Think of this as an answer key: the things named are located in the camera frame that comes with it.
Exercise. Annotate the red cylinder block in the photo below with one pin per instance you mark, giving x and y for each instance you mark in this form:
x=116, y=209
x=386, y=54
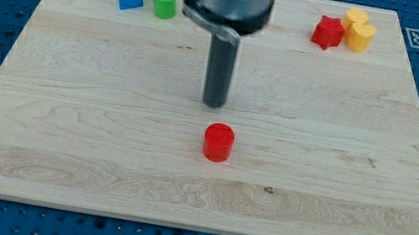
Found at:
x=218, y=142

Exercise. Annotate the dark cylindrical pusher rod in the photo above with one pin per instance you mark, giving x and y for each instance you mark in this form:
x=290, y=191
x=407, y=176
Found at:
x=220, y=67

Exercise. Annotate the wooden board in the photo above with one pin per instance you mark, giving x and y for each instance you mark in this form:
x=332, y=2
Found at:
x=101, y=113

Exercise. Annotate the green cylinder block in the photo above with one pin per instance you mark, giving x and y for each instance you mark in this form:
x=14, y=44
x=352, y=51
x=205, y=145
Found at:
x=164, y=9

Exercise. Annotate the red star block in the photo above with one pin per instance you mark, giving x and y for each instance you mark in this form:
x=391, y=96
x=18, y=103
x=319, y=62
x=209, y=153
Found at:
x=328, y=32

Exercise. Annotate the yellow cylinder block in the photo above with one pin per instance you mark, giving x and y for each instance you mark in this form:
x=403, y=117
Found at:
x=356, y=15

